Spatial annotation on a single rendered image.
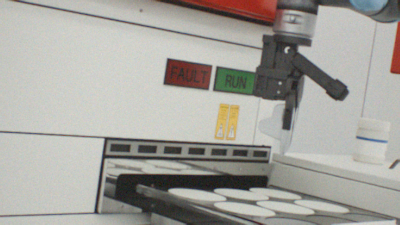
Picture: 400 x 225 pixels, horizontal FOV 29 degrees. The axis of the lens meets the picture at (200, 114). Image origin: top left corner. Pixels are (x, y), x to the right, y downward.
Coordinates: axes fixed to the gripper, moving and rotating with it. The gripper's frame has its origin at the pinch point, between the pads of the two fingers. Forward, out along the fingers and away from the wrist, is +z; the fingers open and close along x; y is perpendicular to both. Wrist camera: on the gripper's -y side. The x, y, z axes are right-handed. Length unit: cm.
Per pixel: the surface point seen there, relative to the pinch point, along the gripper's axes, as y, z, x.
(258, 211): 1.1, 9.4, 14.9
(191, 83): 19.2, -9.1, 0.3
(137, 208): 23.1, 14.0, 9.0
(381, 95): -9, -14, -346
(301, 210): -4.9, 9.4, 6.0
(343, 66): 13, -27, -307
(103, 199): 27.2, 12.3, 16.1
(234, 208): 4.7, 9.4, 17.0
